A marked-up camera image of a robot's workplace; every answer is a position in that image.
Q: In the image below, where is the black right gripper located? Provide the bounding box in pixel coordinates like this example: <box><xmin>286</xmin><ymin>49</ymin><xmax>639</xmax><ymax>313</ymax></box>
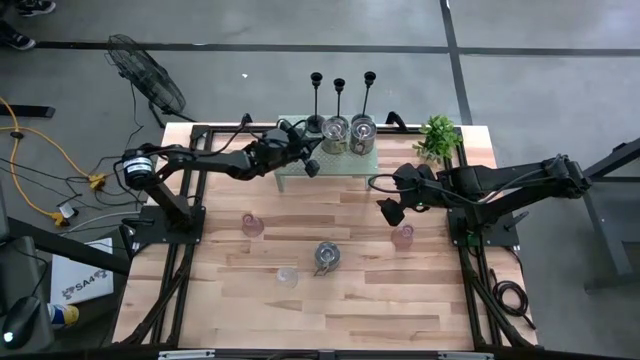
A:
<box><xmin>377</xmin><ymin>167</ymin><xmax>440</xmax><ymax>227</ymax></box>

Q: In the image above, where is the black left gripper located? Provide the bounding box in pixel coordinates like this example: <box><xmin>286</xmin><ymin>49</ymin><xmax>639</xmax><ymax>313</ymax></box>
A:
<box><xmin>252</xmin><ymin>127</ymin><xmax>321</xmax><ymax>179</ymax></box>

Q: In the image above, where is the black metal candlestick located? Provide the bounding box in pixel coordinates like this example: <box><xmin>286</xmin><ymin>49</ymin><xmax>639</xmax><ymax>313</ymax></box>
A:
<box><xmin>333</xmin><ymin>77</ymin><xmax>346</xmax><ymax>120</ymax></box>
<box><xmin>351</xmin><ymin>70</ymin><xmax>377</xmax><ymax>124</ymax></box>
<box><xmin>305</xmin><ymin>71</ymin><xmax>326</xmax><ymax>135</ymax></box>

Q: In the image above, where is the glass jar shelf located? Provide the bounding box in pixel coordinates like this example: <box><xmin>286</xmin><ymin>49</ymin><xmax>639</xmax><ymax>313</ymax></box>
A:
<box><xmin>348</xmin><ymin>115</ymin><xmax>378</xmax><ymax>156</ymax></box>
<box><xmin>320</xmin><ymin>115</ymin><xmax>350</xmax><ymax>155</ymax></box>

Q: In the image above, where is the pink glass candle holder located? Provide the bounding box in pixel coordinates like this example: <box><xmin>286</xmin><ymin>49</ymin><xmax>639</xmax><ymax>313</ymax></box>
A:
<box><xmin>241</xmin><ymin>213</ymin><xmax>265</xmax><ymax>239</ymax></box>
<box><xmin>390</xmin><ymin>223</ymin><xmax>415</xmax><ymax>251</ymax></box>

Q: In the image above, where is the grey metal-lid glass jar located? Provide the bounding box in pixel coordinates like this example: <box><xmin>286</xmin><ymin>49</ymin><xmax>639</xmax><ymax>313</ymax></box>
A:
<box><xmin>313</xmin><ymin>241</ymin><xmax>342</xmax><ymax>278</ymax></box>

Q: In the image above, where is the clear glass candle holder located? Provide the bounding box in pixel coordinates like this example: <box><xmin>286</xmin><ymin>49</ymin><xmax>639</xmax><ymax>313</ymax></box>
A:
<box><xmin>275</xmin><ymin>266</ymin><xmax>300</xmax><ymax>290</ymax></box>

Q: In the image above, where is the green potted plant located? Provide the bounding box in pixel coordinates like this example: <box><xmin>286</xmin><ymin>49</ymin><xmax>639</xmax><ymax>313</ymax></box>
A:
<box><xmin>412</xmin><ymin>114</ymin><xmax>464</xmax><ymax>165</ymax></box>

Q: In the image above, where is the black floor fan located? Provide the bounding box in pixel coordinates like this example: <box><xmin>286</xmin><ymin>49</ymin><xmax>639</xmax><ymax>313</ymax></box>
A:
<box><xmin>104</xmin><ymin>33</ymin><xmax>197</xmax><ymax>129</ymax></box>

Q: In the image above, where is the white cardboard box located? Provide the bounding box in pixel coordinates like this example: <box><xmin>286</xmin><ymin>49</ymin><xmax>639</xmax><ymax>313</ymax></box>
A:
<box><xmin>49</xmin><ymin>237</ymin><xmax>115</xmax><ymax>305</ymax></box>

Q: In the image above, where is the black flat floor bar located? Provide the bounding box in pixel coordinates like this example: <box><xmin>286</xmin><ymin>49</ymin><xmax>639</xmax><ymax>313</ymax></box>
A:
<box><xmin>0</xmin><ymin>104</ymin><xmax>56</xmax><ymax>120</ymax></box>

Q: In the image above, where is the small yellow blue object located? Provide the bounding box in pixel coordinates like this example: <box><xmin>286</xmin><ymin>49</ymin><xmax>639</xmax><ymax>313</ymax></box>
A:
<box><xmin>47</xmin><ymin>302</ymin><xmax>80</xmax><ymax>329</ymax></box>

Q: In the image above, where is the person's shoe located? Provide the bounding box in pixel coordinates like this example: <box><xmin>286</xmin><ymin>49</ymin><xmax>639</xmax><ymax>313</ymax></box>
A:
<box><xmin>0</xmin><ymin>22</ymin><xmax>37</xmax><ymax>51</ymax></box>
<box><xmin>14</xmin><ymin>0</ymin><xmax>57</xmax><ymax>16</ymax></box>

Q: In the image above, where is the dark desk with black leg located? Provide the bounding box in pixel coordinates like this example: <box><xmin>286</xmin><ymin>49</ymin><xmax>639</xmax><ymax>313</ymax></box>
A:
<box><xmin>0</xmin><ymin>179</ymin><xmax>132</xmax><ymax>354</ymax></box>

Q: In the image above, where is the black computer mouse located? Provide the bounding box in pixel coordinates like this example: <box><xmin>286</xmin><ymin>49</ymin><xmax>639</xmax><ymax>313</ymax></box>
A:
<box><xmin>1</xmin><ymin>295</ymin><xmax>42</xmax><ymax>350</ymax></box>

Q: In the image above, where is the black table frame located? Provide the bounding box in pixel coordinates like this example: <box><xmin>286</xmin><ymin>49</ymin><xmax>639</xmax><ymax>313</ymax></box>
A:
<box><xmin>112</xmin><ymin>123</ymin><xmax>539</xmax><ymax>351</ymax></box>

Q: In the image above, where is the black coiled cable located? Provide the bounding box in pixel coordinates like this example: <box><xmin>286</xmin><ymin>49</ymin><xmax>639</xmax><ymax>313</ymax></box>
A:
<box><xmin>492</xmin><ymin>269</ymin><xmax>537</xmax><ymax>331</ymax></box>

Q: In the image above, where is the black desk frame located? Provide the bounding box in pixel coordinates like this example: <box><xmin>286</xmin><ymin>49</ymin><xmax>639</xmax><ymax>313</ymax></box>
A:
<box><xmin>582</xmin><ymin>137</ymin><xmax>640</xmax><ymax>294</ymax></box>

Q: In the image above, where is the grey cable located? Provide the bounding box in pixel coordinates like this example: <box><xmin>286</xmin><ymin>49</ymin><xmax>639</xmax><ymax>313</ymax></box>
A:
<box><xmin>64</xmin><ymin>209</ymin><xmax>141</xmax><ymax>234</ymax></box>

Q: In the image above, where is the yellow extension cable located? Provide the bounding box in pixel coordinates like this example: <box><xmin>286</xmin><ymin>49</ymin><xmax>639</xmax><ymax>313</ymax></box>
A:
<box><xmin>0</xmin><ymin>96</ymin><xmax>109</xmax><ymax>227</ymax></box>

